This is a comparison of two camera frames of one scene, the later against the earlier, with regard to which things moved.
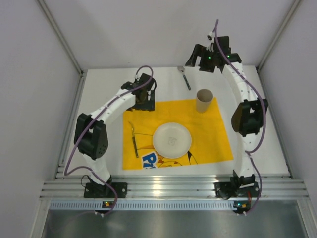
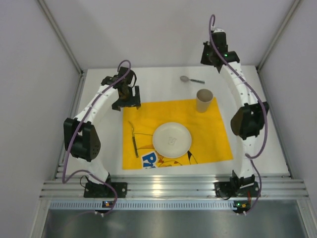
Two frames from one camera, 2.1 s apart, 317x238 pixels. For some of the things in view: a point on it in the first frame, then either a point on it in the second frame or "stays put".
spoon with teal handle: x=182 y=69 -> x=186 y=79
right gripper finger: x=210 y=68 -> x=219 y=67
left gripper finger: x=151 y=102 -> x=137 y=96
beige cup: x=204 y=97 stays put
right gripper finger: x=197 y=52 -> x=205 y=54
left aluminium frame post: x=82 y=73 stays put
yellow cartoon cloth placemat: x=209 y=142 stays put
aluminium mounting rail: x=271 y=186 stays put
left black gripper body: x=144 y=106 -> x=127 y=102
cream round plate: x=172 y=140 stays put
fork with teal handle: x=133 y=140 stays put
